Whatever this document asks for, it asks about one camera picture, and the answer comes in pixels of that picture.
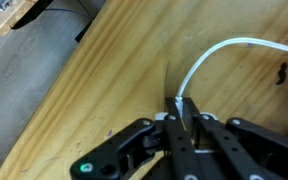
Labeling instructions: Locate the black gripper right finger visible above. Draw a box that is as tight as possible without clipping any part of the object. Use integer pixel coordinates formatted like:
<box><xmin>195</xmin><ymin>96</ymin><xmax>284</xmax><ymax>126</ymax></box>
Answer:
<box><xmin>183</xmin><ymin>97</ymin><xmax>288</xmax><ymax>180</ymax></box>

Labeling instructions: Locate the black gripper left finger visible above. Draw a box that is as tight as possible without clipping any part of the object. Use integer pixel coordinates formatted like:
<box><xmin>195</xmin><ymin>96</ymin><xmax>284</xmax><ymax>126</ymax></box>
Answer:
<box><xmin>69</xmin><ymin>96</ymin><xmax>202</xmax><ymax>180</ymax></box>

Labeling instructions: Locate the white cable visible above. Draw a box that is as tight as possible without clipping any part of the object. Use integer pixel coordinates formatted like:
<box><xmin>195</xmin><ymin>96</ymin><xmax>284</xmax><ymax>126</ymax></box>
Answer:
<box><xmin>175</xmin><ymin>37</ymin><xmax>288</xmax><ymax>116</ymax></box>

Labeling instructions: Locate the light wooden table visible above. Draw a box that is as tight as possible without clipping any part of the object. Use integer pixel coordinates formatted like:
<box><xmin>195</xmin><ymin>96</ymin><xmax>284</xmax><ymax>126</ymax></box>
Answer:
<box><xmin>0</xmin><ymin>0</ymin><xmax>288</xmax><ymax>180</ymax></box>

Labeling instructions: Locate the wooden furniture piece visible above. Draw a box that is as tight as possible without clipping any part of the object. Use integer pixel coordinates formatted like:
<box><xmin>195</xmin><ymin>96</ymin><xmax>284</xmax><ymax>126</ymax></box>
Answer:
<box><xmin>0</xmin><ymin>0</ymin><xmax>39</xmax><ymax>37</ymax></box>

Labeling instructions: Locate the thin black cable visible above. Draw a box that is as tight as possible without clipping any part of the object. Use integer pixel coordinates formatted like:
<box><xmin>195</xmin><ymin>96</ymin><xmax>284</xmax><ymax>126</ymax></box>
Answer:
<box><xmin>43</xmin><ymin>8</ymin><xmax>93</xmax><ymax>20</ymax></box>

